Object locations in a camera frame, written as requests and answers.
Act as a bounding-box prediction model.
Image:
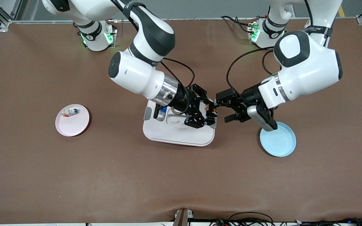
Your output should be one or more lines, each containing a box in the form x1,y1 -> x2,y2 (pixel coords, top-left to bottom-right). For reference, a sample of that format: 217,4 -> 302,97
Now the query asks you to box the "white lidded storage box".
142,93 -> 217,147

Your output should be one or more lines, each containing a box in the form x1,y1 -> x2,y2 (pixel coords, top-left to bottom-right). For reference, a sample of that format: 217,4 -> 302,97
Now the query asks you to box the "light blue round plate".
260,121 -> 297,158

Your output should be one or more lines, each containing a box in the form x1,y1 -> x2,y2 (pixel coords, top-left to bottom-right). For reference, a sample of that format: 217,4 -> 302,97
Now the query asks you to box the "pink round plate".
55,104 -> 90,137

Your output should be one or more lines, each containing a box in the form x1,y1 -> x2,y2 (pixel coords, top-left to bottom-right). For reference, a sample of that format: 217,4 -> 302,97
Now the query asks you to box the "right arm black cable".
110,0 -> 196,91

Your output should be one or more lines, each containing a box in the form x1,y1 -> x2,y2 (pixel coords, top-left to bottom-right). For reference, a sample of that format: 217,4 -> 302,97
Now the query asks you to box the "silver table edge rail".
10,17 -> 359,24

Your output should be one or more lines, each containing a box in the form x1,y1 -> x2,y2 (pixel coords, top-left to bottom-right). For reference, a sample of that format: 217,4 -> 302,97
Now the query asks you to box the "left arm base black cable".
220,15 -> 265,34

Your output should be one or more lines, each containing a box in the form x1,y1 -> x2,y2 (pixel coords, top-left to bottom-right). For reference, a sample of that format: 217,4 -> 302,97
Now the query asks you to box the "brown grey table bracket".
172,208 -> 195,226

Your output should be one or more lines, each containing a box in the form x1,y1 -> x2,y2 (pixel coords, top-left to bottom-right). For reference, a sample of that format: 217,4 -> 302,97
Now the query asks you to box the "white green push-button switch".
59,108 -> 79,117

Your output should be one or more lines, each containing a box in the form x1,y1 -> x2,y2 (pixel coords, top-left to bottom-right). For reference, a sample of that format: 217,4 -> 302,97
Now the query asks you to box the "black cable bundle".
209,212 -> 362,226

